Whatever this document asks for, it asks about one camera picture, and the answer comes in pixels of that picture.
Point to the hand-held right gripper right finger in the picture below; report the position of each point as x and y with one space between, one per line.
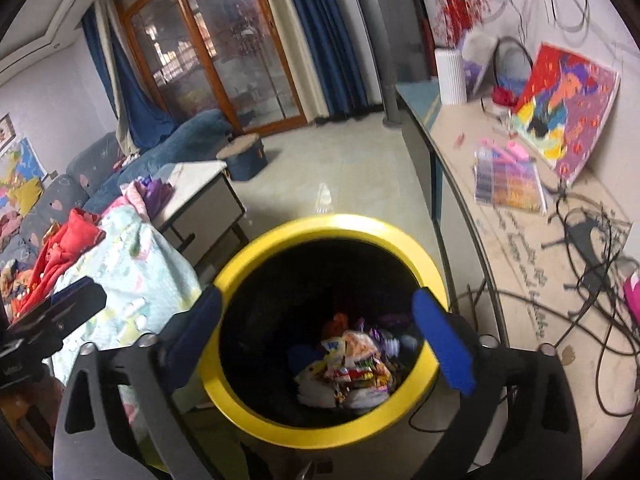
445 347

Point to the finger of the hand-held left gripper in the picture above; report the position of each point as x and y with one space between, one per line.
65 315

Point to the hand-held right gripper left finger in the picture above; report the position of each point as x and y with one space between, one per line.
195 342

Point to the purple candy wrapper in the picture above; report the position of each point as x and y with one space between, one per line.
395 332

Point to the pile of snack wrappers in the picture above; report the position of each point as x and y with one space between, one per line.
350 365

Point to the yellow rimmed black trash bin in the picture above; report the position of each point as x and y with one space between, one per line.
320 232

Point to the red blanket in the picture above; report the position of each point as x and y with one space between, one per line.
65 255

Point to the cartoon cat printed blanket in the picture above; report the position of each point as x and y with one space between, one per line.
145 265

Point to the yellow pillow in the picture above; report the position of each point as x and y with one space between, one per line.
27 195

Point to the pink cloth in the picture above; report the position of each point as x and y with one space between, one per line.
132 195

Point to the blue heart patterned sofa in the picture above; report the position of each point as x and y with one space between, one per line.
100 165

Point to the white top coffee table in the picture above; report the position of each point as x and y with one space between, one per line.
195 185

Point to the country map poster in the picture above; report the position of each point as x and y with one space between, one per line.
17 160

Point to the round blue stool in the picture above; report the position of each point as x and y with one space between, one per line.
245 157

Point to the pink pens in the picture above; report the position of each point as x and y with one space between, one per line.
512 152

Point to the blue curtain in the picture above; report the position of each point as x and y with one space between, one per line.
130 95
325 35

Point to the red basket with black hoop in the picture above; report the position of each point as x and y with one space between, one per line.
507 92

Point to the colourful painting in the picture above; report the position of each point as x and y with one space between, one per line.
565 110

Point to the white ribbed vase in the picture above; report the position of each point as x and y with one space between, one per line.
450 77

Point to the white purple card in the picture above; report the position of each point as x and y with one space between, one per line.
477 60

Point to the wooden sliding glass door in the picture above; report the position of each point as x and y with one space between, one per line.
210 45

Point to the silver tower air conditioner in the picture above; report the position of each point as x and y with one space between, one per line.
380 45

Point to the red berry branches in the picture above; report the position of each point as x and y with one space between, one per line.
462 12

